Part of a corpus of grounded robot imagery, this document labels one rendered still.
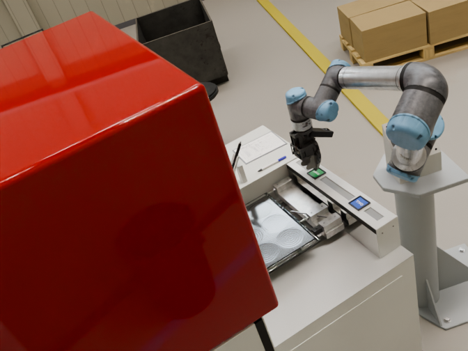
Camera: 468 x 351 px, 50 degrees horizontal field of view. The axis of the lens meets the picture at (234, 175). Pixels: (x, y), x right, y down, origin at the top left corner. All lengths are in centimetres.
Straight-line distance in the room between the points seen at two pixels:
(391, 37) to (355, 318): 320
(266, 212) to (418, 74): 82
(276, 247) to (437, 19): 327
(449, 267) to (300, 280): 106
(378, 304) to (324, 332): 23
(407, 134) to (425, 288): 129
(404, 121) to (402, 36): 326
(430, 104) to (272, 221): 78
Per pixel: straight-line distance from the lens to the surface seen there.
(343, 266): 181
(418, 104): 144
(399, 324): 203
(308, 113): 175
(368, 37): 455
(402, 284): 188
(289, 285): 180
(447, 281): 274
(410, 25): 465
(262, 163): 213
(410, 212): 223
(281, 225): 190
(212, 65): 509
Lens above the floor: 216
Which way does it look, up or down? 35 degrees down
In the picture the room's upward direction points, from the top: 19 degrees counter-clockwise
